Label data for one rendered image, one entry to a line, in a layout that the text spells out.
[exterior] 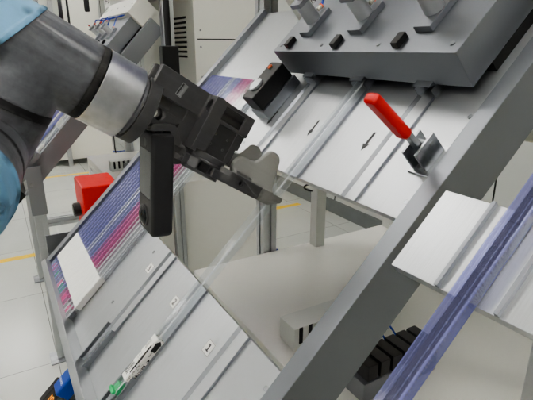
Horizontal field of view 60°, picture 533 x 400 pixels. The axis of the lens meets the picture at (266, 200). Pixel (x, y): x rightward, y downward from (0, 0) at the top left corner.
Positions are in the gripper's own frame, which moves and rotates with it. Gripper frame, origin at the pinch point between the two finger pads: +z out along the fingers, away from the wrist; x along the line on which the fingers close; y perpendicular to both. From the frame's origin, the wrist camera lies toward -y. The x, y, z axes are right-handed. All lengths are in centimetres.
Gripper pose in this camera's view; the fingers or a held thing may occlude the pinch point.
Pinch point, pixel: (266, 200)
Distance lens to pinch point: 58.0
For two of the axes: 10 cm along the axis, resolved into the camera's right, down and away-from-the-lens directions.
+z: 7.3, 3.8, 5.7
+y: 4.7, -8.8, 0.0
